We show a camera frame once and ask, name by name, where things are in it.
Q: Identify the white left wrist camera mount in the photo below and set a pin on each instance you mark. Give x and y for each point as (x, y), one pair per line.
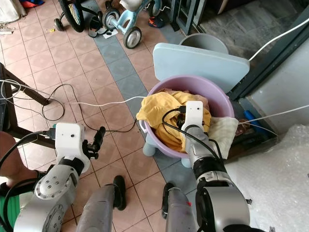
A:
(68, 139)

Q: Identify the light blue child tricycle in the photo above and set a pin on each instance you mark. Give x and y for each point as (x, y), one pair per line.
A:
(128, 21)

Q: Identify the dark green metal gate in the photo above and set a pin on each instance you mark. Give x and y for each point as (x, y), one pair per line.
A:
(188, 13)

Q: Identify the red and blue shoe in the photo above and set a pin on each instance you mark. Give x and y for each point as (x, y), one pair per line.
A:
(156, 22)

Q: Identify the light blue plastic stool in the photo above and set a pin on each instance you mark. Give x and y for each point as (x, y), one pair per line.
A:
(147, 145)

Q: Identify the cream white cloth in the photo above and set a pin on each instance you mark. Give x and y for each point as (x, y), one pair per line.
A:
(224, 133)

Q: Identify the grey plastic bucket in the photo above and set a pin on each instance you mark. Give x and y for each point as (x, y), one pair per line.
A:
(205, 42)

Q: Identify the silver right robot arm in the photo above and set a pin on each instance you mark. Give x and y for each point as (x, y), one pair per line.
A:
(215, 188)

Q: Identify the green ribbed mat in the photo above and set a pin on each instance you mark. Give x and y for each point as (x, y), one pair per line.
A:
(6, 215)

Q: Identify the white power strip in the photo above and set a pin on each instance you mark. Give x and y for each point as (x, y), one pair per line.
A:
(6, 31)

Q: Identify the grey right robot leg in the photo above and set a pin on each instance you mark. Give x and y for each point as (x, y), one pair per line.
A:
(178, 212)

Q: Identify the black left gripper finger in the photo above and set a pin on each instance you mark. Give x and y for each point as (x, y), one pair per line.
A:
(99, 136)

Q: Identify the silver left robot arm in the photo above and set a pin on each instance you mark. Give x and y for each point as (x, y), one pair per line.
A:
(50, 189)

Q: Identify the white sack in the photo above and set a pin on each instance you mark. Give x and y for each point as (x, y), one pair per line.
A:
(10, 9)

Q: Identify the clear bubble wrap sheet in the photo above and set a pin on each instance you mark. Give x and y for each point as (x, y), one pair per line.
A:
(275, 179)

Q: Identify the brown cloth in basin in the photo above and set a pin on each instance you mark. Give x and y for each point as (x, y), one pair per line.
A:
(171, 92)

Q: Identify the grey robot leg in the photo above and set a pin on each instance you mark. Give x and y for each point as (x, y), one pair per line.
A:
(99, 208)
(178, 212)

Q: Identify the yellow garment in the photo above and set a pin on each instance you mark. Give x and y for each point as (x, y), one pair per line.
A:
(157, 108)

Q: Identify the purple plastic wash basin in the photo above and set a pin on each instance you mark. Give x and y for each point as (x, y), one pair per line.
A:
(217, 99)

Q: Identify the blue plastic bottle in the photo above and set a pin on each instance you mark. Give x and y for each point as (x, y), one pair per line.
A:
(253, 121)

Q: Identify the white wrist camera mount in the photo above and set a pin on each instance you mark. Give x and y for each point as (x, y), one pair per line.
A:
(194, 113)
(68, 139)

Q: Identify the dark wooden table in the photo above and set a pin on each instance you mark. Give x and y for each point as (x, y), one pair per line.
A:
(13, 79)

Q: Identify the light blue plastic board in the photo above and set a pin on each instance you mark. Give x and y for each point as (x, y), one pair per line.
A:
(198, 64)

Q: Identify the black child bicycle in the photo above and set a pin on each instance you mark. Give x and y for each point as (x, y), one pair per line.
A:
(72, 14)

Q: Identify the dark door frame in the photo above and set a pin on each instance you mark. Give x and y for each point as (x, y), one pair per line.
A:
(270, 63)

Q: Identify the person's bare leg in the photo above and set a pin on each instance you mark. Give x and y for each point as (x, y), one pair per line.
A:
(10, 154)

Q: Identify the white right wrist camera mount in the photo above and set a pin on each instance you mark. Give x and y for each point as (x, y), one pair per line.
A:
(194, 113)

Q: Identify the grey left robot leg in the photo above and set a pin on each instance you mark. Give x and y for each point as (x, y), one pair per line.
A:
(99, 208)

